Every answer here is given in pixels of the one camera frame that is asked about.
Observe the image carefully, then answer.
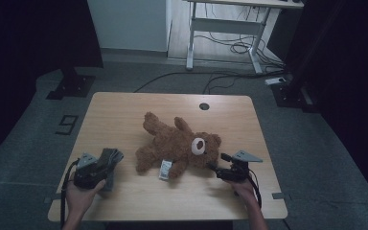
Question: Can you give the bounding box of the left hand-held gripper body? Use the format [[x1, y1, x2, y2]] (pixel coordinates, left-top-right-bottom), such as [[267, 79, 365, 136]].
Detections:
[[73, 152, 110, 191]]

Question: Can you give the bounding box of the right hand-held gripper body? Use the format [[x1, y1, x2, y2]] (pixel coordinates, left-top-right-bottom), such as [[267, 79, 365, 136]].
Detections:
[[215, 149, 264, 184]]

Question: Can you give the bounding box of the brown teddy bear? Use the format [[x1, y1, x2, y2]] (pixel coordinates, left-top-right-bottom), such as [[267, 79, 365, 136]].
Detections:
[[134, 111, 223, 181]]

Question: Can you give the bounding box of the person's right hand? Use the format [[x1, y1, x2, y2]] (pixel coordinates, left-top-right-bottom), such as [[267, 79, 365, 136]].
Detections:
[[226, 178, 254, 206]]

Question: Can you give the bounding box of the person's left hand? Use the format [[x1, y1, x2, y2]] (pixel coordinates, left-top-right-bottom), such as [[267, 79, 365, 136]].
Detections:
[[64, 177, 107, 219]]

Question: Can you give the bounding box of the black stand base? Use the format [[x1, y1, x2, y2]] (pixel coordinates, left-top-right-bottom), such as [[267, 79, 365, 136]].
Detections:
[[271, 76, 320, 113], [46, 66, 96, 101]]

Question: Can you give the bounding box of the white power strip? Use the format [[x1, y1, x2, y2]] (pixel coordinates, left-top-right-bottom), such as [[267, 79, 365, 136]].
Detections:
[[264, 77, 287, 86]]

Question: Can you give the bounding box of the dark curtain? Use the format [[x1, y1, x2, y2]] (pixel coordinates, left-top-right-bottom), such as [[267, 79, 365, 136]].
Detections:
[[282, 0, 368, 213], [0, 0, 104, 168]]

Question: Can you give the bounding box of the white cabinet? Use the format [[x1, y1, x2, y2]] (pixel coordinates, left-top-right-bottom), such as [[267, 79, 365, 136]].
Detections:
[[86, 0, 173, 53]]

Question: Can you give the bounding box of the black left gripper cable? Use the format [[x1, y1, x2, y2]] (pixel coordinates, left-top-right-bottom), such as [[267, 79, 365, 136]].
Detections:
[[59, 158, 81, 230]]

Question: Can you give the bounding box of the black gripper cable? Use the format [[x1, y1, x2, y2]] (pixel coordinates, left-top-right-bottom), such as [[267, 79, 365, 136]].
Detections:
[[59, 158, 81, 230], [248, 168, 264, 209]]

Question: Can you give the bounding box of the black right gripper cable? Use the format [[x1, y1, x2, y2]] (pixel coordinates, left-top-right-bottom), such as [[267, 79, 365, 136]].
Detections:
[[248, 168, 264, 209]]

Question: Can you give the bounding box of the short black floor cable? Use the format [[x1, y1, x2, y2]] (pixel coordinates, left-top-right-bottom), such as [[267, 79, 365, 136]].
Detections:
[[202, 75, 242, 96]]

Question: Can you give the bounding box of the long black floor cable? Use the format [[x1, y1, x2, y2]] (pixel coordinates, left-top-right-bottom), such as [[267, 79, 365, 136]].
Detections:
[[133, 70, 271, 94]]

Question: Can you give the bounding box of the tangle of black cables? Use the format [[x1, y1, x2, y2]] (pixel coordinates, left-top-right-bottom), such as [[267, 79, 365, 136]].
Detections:
[[194, 3, 286, 74]]

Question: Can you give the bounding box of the white metal desk frame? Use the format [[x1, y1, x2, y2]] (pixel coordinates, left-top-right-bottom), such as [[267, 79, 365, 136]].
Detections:
[[183, 0, 305, 75]]

